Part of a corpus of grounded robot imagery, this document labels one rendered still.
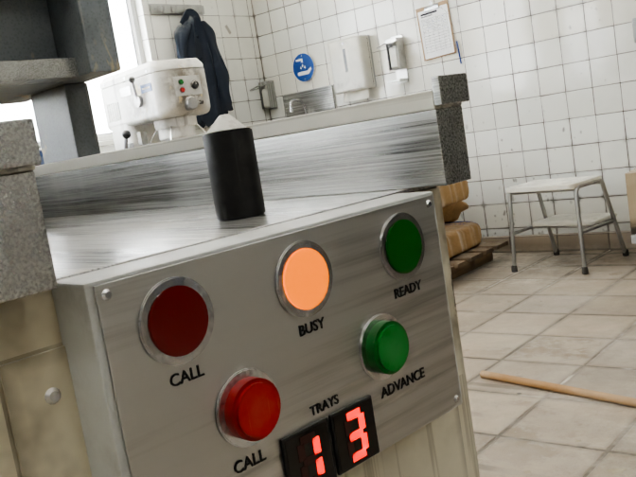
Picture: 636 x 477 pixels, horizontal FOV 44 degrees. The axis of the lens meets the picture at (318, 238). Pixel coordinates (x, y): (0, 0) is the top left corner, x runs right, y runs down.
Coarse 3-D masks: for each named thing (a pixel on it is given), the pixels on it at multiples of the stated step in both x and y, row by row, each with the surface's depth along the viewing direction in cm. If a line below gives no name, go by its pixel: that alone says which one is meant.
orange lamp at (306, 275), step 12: (300, 252) 41; (312, 252) 41; (288, 264) 40; (300, 264) 41; (312, 264) 41; (324, 264) 42; (288, 276) 40; (300, 276) 41; (312, 276) 41; (324, 276) 42; (288, 288) 40; (300, 288) 41; (312, 288) 41; (324, 288) 42; (300, 300) 41; (312, 300) 41
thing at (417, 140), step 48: (432, 96) 49; (192, 144) 68; (288, 144) 59; (336, 144) 56; (384, 144) 53; (432, 144) 50; (48, 192) 89; (96, 192) 81; (144, 192) 75; (192, 192) 69; (288, 192) 61; (336, 192) 57
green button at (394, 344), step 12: (384, 324) 44; (396, 324) 45; (372, 336) 44; (384, 336) 44; (396, 336) 45; (372, 348) 44; (384, 348) 44; (396, 348) 45; (408, 348) 46; (372, 360) 44; (384, 360) 44; (396, 360) 45; (384, 372) 44; (396, 372) 45
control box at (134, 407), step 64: (192, 256) 37; (256, 256) 39; (384, 256) 45; (64, 320) 35; (128, 320) 34; (256, 320) 39; (320, 320) 42; (384, 320) 45; (448, 320) 50; (128, 384) 34; (192, 384) 36; (320, 384) 42; (384, 384) 46; (448, 384) 50; (128, 448) 34; (192, 448) 36; (256, 448) 39; (384, 448) 45
